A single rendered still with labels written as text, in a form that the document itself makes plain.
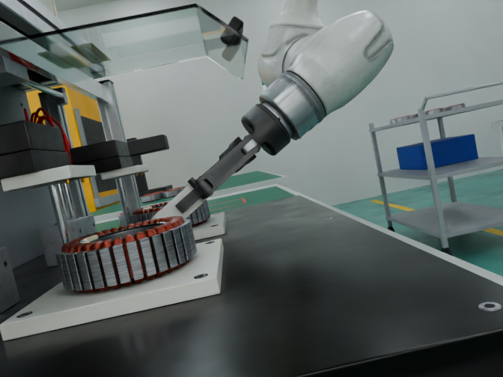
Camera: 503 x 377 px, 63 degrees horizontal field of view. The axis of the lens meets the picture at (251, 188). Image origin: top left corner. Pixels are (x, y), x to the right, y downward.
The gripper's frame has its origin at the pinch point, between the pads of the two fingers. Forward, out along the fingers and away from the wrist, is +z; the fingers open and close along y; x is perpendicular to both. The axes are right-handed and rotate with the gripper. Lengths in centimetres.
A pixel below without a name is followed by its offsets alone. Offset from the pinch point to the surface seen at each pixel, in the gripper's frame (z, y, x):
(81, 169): -0.1, -24.6, 8.3
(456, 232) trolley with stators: -95, 169, -126
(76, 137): 58, 330, 101
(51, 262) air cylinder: 15.9, -2.7, 6.0
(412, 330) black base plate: -9.6, -43.7, -9.5
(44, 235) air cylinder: 14.1, -2.7, 9.3
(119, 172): 1.1, -2.7, 9.0
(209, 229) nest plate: -3.0, -7.9, -4.4
